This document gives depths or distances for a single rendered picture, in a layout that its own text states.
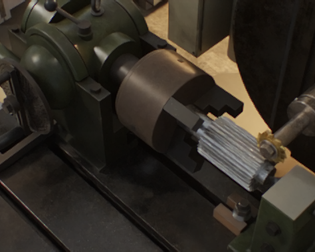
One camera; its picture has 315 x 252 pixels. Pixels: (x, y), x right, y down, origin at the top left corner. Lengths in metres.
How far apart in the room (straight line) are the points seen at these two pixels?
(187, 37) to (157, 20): 1.84
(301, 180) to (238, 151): 0.13
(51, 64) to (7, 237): 0.38
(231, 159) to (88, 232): 0.37
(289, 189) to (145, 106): 0.32
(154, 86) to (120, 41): 0.17
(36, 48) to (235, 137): 0.47
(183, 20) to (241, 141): 0.45
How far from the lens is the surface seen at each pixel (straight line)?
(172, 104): 1.18
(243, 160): 1.17
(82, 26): 1.32
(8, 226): 1.39
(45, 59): 1.32
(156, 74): 1.22
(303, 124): 1.16
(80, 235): 1.35
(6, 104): 1.34
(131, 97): 1.23
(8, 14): 2.95
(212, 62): 3.14
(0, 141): 1.40
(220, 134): 1.19
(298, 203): 1.15
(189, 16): 1.49
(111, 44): 1.33
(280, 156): 1.12
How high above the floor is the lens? 2.15
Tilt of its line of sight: 49 degrees down
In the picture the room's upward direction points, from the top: straight up
